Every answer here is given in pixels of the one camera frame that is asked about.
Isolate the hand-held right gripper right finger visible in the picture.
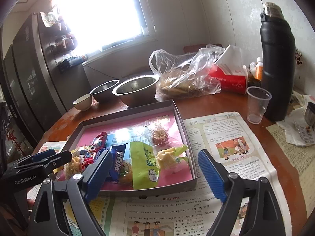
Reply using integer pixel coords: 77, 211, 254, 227
198, 149, 286, 236

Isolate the steel thermos cap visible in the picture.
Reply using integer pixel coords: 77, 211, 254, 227
304, 101, 315, 126

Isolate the small steel bowl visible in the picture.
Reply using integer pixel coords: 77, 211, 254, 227
89, 79, 120, 104

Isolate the red panda print snack packet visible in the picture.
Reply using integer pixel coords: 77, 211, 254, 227
81, 131, 109, 170

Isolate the small ceramic bowl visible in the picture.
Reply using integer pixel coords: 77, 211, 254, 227
72, 95, 93, 112

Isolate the grey cardboard box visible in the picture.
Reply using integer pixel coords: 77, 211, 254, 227
64, 99, 198, 198

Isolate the red tissue box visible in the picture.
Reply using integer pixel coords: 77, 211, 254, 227
209, 45, 249, 95

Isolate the green snack packet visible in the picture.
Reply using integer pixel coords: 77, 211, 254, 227
130, 141, 159, 190

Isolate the handwritten paper sheet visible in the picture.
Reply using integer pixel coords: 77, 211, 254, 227
266, 123, 315, 177

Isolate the clear plastic bag of food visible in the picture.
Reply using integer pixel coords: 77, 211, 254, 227
149, 44, 225, 101

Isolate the clear red brown snack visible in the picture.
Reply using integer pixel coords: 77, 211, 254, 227
146, 125, 171, 146

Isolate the red hanging ornament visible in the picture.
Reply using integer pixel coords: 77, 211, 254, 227
6, 130, 24, 153

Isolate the black thermos flask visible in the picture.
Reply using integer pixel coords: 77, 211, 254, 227
260, 2, 296, 122

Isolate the orange medicine bottle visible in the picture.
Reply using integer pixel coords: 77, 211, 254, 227
255, 56, 264, 80

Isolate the printed newspaper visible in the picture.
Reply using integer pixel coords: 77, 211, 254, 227
27, 112, 280, 236

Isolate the clear plastic cup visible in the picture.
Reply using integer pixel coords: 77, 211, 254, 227
246, 86, 272, 124

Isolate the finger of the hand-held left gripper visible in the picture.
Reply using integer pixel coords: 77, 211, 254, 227
12, 149, 57, 166
45, 151, 73, 172

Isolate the clear golden snack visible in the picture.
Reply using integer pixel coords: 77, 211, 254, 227
64, 155, 84, 180

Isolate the red white beaded ornament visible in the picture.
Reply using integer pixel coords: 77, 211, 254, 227
295, 48, 303, 67

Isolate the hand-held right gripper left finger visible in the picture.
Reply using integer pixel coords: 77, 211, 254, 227
28, 148, 114, 236

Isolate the crumpled white paper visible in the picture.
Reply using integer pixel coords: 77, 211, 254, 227
276, 118, 315, 147

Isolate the black wall rack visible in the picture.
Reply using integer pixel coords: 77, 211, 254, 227
39, 11, 86, 72

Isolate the wooden chair back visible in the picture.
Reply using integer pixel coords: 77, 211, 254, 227
183, 44, 223, 53

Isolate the yellow green snack pouch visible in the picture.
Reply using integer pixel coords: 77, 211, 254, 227
157, 145, 189, 170

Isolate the bright window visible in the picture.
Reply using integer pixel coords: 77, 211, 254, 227
52, 0, 158, 52

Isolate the large steel bowl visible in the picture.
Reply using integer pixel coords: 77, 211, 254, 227
112, 75, 160, 108

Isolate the silver pill blister pack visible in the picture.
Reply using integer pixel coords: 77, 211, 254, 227
294, 122, 315, 140

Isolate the blue biscuit packet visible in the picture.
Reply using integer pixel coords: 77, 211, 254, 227
108, 143, 130, 183

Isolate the yellow printed leaflet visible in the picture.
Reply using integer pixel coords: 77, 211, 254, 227
292, 91, 313, 111

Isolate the pink workbook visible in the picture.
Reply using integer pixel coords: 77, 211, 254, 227
74, 111, 194, 192

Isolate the dark refrigerator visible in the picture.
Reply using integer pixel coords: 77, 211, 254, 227
2, 12, 86, 140

